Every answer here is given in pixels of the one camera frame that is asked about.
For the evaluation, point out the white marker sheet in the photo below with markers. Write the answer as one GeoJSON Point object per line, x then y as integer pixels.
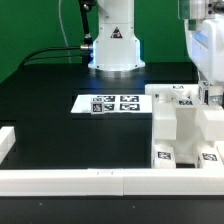
{"type": "Point", "coordinates": [114, 103]}

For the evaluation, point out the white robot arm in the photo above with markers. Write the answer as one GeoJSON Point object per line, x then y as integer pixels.
{"type": "Point", "coordinates": [109, 36]}

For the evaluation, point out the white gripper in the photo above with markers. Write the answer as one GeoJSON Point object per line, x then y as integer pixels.
{"type": "Point", "coordinates": [205, 47]}

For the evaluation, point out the white chair seat part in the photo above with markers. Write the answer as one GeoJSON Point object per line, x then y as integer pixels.
{"type": "Point", "coordinates": [185, 151]}

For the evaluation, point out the white left rail block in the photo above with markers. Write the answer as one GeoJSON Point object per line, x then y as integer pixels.
{"type": "Point", "coordinates": [7, 140]}

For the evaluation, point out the white chair back long part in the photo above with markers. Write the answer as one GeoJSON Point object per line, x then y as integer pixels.
{"type": "Point", "coordinates": [178, 114]}

